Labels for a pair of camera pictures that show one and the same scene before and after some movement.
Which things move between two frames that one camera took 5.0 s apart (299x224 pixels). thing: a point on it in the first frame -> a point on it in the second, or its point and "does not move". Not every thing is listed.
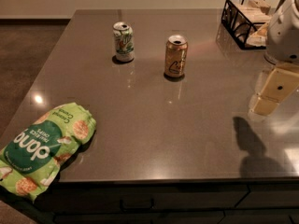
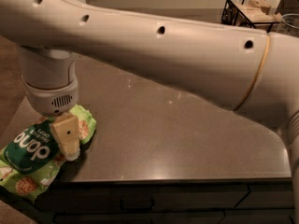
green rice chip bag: x=33 y=160 does not move
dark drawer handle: x=136 y=209 does not move
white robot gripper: x=284 y=36 -> x=51 y=101
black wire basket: x=246 y=19 does not move
